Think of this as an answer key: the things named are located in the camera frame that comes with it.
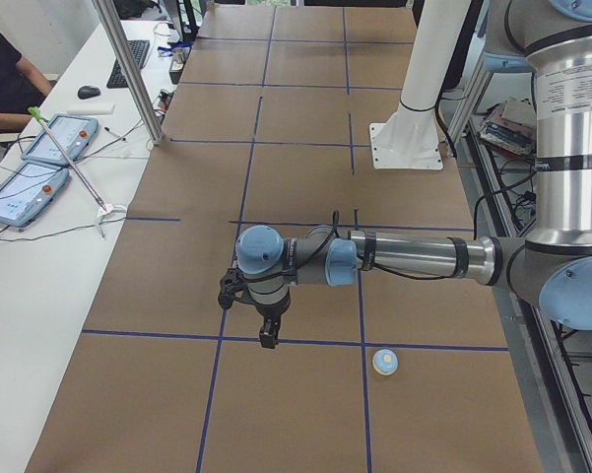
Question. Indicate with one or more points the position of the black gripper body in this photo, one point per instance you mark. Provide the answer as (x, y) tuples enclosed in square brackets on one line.
[(271, 313)]

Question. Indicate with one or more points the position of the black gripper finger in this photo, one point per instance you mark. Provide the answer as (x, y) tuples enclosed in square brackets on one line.
[(269, 332)]

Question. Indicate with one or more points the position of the blue cream call bell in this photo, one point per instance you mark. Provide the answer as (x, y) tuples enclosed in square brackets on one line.
[(385, 362)]

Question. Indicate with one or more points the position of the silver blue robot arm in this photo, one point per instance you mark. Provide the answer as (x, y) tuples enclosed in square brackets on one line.
[(550, 268)]

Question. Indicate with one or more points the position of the upper blue teach pendant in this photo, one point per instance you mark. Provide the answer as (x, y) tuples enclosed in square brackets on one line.
[(74, 133)]

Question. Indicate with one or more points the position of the blue teach pendant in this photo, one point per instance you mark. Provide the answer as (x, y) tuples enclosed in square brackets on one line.
[(28, 191), (74, 133)]

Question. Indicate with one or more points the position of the lower blue teach pendant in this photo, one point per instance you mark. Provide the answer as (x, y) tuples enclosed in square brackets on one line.
[(28, 191)]

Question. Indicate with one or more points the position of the metal cup on desk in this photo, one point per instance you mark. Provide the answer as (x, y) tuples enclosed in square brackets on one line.
[(178, 59)]

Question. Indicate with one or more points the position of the black computer mouse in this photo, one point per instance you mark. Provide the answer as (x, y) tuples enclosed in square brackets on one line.
[(88, 92)]

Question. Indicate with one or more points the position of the metal rod with green tip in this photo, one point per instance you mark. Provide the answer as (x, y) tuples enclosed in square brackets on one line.
[(104, 208)]

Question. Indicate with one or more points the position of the seated person in black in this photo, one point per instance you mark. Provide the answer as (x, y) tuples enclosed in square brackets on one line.
[(22, 86)]

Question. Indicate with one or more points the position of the stack of books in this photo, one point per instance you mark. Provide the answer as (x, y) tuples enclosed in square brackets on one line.
[(511, 125)]

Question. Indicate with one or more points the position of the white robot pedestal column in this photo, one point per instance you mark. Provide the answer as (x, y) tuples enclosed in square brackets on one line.
[(409, 139)]

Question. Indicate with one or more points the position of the aluminium frame post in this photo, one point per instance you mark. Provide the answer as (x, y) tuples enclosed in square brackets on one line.
[(119, 43)]

